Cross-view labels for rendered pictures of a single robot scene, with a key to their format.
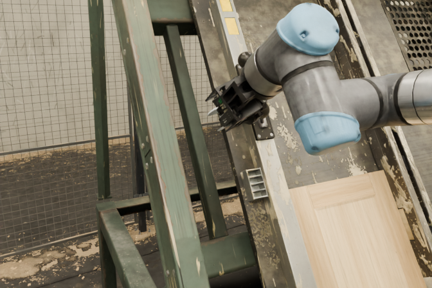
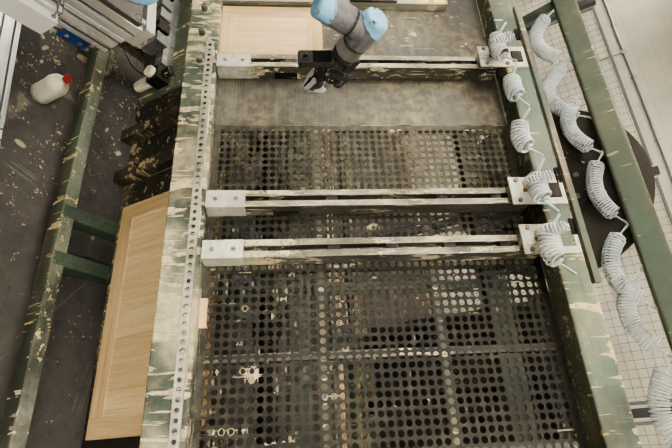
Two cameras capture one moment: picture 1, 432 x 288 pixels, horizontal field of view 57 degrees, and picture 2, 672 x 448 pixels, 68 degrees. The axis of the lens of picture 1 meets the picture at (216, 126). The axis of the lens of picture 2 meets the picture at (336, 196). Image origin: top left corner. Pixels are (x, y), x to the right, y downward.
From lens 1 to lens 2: 2.30 m
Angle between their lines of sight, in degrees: 53
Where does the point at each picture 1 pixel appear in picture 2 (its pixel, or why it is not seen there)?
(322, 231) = (294, 17)
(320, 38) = not seen: outside the picture
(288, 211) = not seen: outside the picture
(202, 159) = not seen: outside the picture
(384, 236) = (282, 50)
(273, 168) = not seen: outside the picture
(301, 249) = not seen: outside the picture
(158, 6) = not seen: outside the picture
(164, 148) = not seen: outside the picture
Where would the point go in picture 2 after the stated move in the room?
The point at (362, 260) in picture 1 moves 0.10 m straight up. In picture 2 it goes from (273, 33) to (293, 23)
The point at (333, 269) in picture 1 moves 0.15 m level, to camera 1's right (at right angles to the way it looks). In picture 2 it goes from (273, 17) to (263, 32)
